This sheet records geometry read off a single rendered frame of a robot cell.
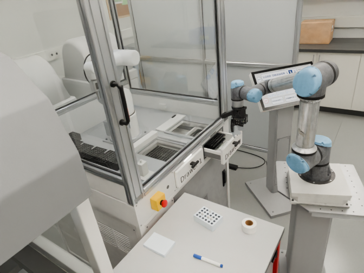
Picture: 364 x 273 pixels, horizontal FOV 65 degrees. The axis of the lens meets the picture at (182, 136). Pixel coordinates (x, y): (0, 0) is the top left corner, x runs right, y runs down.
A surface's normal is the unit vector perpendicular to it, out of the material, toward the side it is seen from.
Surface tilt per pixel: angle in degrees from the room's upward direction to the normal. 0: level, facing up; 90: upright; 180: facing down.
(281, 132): 90
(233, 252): 0
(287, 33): 90
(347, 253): 0
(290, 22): 90
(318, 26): 87
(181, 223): 0
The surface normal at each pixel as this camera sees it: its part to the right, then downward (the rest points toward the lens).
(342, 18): -0.56, 0.45
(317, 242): -0.24, 0.48
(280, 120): 0.25, 0.44
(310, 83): -0.84, 0.25
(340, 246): -0.11, -0.87
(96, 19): 0.83, 0.18
